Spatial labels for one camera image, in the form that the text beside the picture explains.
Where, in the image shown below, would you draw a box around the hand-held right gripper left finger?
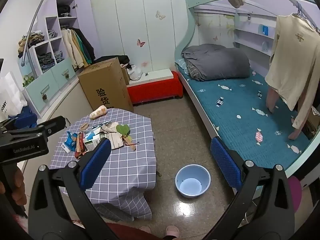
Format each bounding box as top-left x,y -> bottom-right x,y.
27,137 -> 116,240

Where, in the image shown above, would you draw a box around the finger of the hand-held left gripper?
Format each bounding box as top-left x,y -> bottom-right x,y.
0,118 -> 18,131
4,115 -> 67,141

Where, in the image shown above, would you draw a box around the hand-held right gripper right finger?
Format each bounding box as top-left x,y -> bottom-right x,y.
202,136 -> 295,240

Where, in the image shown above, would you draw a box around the brown striped wrapper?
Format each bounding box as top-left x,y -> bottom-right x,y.
75,132 -> 87,159

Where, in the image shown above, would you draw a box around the white green carton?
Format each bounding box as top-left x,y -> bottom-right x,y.
83,127 -> 101,152

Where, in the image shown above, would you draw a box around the light blue plastic bin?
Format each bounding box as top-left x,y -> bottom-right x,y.
175,164 -> 211,198

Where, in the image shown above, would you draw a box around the beige paper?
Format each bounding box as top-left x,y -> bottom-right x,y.
101,122 -> 119,133

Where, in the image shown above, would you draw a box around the orange white plastic bag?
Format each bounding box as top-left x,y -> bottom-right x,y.
89,106 -> 108,120

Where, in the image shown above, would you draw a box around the person's left hand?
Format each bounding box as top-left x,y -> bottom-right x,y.
11,169 -> 27,208

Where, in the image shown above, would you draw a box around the blue bag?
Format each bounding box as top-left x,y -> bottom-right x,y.
8,107 -> 38,130

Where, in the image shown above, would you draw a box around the white paper bag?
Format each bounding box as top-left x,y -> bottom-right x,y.
0,71 -> 28,120

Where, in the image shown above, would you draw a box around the mint drawer cabinet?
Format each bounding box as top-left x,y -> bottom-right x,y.
22,57 -> 77,118

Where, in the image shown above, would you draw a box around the teal printed bed sheet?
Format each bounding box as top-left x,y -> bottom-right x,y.
176,65 -> 313,170

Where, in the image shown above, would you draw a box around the brown cardboard box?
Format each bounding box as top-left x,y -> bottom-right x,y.
77,57 -> 134,113

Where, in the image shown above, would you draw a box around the folded jeans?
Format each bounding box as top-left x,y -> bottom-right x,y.
37,52 -> 63,72

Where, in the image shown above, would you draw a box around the pink and white stool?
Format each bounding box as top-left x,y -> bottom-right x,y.
287,176 -> 303,213

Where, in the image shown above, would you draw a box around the beige hanging jacket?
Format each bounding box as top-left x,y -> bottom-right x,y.
61,29 -> 85,69

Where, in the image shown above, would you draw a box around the green hanging garment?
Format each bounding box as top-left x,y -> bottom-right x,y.
76,34 -> 91,67

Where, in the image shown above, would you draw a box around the pile of mixed clothes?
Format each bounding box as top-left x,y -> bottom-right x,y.
17,31 -> 45,55

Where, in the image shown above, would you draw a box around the black hanging coat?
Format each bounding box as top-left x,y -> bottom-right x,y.
72,27 -> 96,63

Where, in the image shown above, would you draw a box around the black bag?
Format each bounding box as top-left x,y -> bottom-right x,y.
94,55 -> 130,68

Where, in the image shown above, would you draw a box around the red storage box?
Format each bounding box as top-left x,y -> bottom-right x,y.
126,68 -> 184,105

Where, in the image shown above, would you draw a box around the grey checked pillow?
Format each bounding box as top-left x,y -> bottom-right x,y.
186,62 -> 201,81

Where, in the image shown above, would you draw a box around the white cubby shelf unit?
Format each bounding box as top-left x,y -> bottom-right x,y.
17,0 -> 81,80

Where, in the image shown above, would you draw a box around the grey duvet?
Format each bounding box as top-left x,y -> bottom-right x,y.
182,44 -> 251,82

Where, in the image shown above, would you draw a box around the light blue pillow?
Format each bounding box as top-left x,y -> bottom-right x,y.
176,59 -> 188,75

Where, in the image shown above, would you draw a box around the curved metal pole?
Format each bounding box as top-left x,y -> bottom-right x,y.
21,0 -> 75,67

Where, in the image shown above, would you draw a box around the folded black clothes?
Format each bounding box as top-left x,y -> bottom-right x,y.
57,4 -> 72,18

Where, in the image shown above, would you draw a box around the beige sweater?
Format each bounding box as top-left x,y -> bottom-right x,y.
264,14 -> 320,140

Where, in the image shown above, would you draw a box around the white wardrobe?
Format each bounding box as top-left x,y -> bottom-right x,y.
90,0 -> 198,73

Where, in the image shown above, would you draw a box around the clothes hanger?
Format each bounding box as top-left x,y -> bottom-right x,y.
287,0 -> 319,30

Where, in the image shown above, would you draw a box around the white wall shelf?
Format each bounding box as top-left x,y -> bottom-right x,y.
234,27 -> 276,55

